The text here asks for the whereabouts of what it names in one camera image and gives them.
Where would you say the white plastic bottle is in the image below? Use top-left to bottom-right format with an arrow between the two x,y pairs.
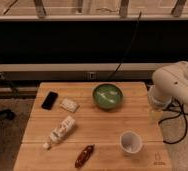
43,116 -> 75,150

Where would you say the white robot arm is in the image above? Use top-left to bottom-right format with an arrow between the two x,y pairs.
147,61 -> 188,109

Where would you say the green ceramic bowl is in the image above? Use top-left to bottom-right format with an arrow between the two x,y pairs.
92,83 -> 123,110

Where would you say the small white packet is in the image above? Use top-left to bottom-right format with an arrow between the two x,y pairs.
60,98 -> 79,113

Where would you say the black smartphone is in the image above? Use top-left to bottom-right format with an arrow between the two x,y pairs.
41,92 -> 58,110

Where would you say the white paper cup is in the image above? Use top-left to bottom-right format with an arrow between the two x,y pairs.
120,131 -> 143,156

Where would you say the black office chair base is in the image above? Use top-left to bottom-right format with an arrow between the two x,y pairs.
0,109 -> 15,120

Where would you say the black hanging cable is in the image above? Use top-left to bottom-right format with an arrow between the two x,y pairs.
106,11 -> 143,83

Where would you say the black cable on floor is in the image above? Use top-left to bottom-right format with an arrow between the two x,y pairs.
158,99 -> 188,145

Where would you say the long metal rail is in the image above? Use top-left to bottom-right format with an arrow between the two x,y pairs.
0,63 -> 167,81

